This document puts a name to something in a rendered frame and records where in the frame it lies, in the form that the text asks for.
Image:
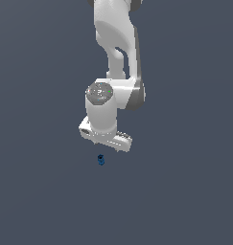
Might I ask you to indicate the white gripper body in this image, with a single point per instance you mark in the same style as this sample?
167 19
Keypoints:
103 138

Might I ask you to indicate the small blue block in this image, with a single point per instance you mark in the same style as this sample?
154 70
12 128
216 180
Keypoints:
101 160

